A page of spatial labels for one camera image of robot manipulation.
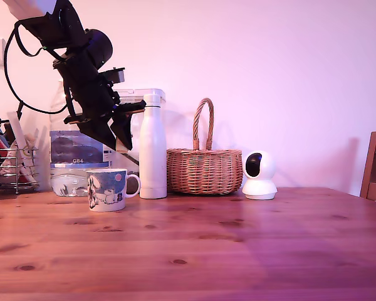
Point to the blue patterned coffee mug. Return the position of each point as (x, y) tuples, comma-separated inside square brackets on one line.
[(108, 191)]

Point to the white metal bottle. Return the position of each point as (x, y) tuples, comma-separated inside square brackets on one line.
[(153, 150)]

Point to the large clear water bottle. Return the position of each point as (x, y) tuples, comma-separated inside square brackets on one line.
[(65, 150)]

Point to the clear jar with white lid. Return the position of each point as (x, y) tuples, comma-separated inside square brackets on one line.
[(134, 91)]

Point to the black clip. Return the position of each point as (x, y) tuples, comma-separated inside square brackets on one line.
[(20, 109)]

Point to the white flat card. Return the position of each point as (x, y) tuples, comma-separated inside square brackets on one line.
[(18, 135)]

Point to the wooden chair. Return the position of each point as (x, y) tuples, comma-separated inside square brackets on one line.
[(374, 175)]

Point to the grey camera box on bracket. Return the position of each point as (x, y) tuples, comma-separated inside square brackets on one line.
[(118, 75)]

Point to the small white round camera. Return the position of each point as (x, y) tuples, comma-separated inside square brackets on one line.
[(264, 169)]

